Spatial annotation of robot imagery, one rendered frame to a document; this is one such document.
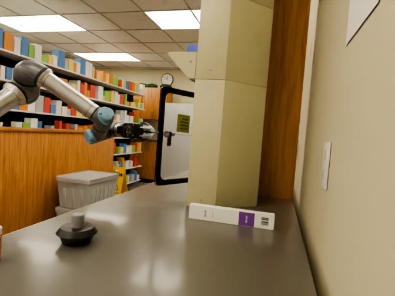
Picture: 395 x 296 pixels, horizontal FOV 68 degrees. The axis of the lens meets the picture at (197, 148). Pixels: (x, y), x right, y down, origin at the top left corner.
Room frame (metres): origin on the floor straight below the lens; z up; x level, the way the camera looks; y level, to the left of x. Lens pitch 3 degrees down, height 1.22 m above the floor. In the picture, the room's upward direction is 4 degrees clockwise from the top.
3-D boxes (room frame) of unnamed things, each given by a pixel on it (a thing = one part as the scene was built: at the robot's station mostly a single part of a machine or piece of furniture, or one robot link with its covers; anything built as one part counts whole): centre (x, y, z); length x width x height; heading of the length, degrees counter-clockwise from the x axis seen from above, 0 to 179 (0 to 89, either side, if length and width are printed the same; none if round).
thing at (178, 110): (1.28, 0.06, 1.19); 0.30 x 0.01 x 0.40; 138
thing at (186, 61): (1.26, 0.04, 1.46); 0.32 x 0.12 x 0.10; 165
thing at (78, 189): (3.28, 1.18, 0.49); 0.60 x 0.42 x 0.33; 165
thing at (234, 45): (1.21, -0.14, 1.33); 0.32 x 0.25 x 0.77; 165
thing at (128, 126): (1.41, 0.32, 1.20); 0.12 x 0.09 x 0.08; 48
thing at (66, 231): (0.68, 0.27, 0.97); 0.09 x 0.09 x 0.07
